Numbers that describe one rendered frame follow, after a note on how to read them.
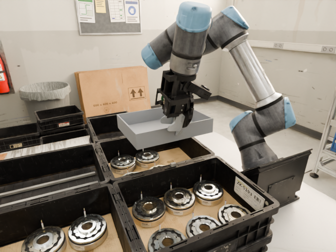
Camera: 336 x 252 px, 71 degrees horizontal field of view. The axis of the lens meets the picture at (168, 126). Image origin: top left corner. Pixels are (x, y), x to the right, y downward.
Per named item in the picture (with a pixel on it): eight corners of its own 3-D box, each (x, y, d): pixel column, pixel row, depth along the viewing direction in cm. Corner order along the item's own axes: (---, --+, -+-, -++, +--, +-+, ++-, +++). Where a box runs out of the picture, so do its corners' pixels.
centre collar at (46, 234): (53, 230, 65) (52, 229, 64) (54, 244, 61) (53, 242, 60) (32, 237, 62) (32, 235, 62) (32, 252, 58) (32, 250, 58)
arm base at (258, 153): (259, 165, 110) (251, 146, 112) (286, 157, 97) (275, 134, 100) (236, 174, 102) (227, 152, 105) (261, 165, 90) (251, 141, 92)
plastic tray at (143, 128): (182, 115, 96) (182, 103, 94) (212, 132, 80) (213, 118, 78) (117, 127, 85) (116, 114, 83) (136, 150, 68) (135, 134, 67)
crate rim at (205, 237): (216, 160, 90) (217, 154, 89) (281, 211, 65) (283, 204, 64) (112, 188, 74) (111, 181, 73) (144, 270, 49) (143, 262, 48)
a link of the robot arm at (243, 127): (242, 148, 110) (231, 122, 114) (271, 137, 104) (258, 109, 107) (233, 149, 101) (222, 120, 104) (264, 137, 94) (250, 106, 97)
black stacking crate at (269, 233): (214, 181, 93) (217, 156, 89) (274, 237, 69) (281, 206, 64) (115, 212, 78) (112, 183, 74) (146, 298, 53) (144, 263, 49)
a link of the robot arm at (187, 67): (190, 47, 62) (209, 60, 57) (187, 64, 65) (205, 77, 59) (165, 49, 58) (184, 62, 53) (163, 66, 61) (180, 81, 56)
